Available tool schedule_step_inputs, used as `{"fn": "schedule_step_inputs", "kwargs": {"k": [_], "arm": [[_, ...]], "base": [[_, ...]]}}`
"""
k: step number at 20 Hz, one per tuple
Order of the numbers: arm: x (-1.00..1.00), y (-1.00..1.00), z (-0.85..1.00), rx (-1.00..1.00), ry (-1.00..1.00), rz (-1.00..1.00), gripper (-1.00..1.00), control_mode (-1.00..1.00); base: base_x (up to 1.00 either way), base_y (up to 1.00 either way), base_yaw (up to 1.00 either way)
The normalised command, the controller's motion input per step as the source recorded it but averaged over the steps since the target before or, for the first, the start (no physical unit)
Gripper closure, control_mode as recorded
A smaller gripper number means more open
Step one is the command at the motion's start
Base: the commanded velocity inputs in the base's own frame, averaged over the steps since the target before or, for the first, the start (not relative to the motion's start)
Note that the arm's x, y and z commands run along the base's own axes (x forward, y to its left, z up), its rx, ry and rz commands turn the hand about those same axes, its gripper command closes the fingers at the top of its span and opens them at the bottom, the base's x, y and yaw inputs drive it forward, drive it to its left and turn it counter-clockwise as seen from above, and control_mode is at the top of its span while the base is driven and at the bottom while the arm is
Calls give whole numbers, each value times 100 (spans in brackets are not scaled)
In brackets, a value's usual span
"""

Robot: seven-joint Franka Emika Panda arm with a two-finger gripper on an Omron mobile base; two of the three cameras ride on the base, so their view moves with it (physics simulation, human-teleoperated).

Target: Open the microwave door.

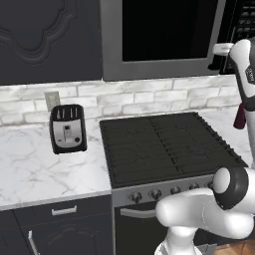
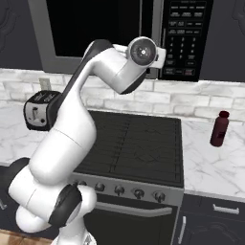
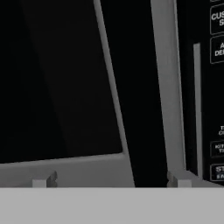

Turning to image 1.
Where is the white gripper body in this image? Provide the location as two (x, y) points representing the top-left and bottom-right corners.
(212, 42), (235, 57)

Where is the grey black microwave oven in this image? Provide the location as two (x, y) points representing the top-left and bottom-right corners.
(99, 0), (255, 83)

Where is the grey microwave door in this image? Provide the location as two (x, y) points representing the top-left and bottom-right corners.
(99, 0), (228, 83)

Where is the black oven door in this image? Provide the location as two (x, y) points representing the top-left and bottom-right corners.
(114, 201), (173, 255)

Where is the dark grey base cupboard door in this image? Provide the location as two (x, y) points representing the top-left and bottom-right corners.
(0, 209), (23, 255)
(19, 212), (115, 255)

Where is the dark red bottle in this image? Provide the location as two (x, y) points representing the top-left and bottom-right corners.
(232, 102), (247, 130)

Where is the black gas hob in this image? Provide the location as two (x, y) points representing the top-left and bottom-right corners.
(99, 112), (250, 189)

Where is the black silver toaster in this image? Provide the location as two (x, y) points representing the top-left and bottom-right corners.
(48, 104), (89, 155)

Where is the dark grey drawer front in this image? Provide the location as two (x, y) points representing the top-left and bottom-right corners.
(12, 194), (113, 229)

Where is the grey wall socket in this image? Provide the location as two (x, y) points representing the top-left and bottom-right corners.
(44, 91), (62, 113)

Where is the dark grey wall cupboard door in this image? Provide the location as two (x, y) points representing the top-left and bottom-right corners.
(0, 0), (103, 87)

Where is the silver oven door handle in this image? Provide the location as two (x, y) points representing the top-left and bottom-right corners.
(120, 206), (161, 219)

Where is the silver drawer handle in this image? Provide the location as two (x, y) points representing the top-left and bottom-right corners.
(51, 205), (79, 217)

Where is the silver cupboard door handle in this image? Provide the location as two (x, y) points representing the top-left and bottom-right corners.
(27, 230), (41, 255)

